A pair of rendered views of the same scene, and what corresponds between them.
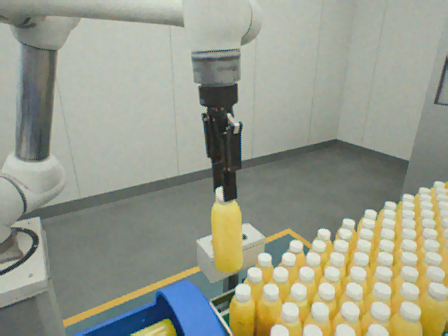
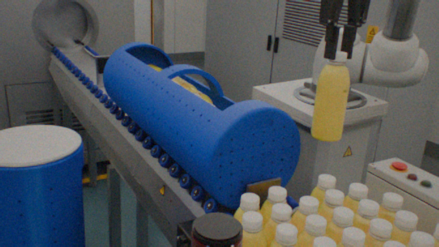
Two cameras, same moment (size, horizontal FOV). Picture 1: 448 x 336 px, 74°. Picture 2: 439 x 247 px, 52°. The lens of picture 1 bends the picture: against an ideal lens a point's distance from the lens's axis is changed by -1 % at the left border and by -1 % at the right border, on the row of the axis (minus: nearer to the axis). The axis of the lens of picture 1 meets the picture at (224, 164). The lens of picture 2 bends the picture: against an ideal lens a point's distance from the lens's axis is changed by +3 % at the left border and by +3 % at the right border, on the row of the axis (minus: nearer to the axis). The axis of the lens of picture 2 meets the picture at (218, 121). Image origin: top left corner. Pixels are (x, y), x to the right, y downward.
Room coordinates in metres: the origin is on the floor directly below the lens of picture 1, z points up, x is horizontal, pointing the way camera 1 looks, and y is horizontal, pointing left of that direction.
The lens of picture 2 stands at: (0.31, -0.96, 1.57)
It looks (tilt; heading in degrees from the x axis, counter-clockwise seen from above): 21 degrees down; 90
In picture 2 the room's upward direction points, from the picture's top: 3 degrees clockwise
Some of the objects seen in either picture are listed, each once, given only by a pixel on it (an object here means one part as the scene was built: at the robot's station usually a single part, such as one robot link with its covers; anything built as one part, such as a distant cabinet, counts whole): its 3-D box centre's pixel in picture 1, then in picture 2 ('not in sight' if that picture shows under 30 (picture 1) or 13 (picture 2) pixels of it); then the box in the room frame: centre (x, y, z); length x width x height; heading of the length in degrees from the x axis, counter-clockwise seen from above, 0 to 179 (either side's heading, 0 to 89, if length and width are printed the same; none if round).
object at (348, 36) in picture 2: (219, 177); (347, 42); (0.60, 0.01, 1.40); 0.03 x 0.01 x 0.07; 118
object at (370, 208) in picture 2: (280, 273); (368, 206); (0.64, -0.16, 1.09); 0.04 x 0.04 x 0.02
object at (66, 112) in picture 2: not in sight; (69, 148); (-0.65, 1.73, 0.31); 0.06 x 0.06 x 0.63; 30
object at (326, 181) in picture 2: (243, 291); (326, 180); (0.58, -0.05, 1.09); 0.04 x 0.04 x 0.02
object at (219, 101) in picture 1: (219, 107); not in sight; (0.58, 0.01, 1.56); 0.08 x 0.07 x 0.09; 28
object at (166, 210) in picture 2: not in sight; (127, 131); (-0.09, 0.91, 0.79); 2.17 x 0.29 x 0.34; 120
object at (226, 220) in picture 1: (226, 231); (330, 99); (0.58, -0.01, 1.28); 0.07 x 0.07 x 0.19
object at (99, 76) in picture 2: not in sight; (107, 71); (-0.23, 1.16, 1.00); 0.10 x 0.04 x 0.15; 30
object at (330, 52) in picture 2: (229, 184); (331, 42); (0.56, -0.01, 1.40); 0.03 x 0.01 x 0.07; 118
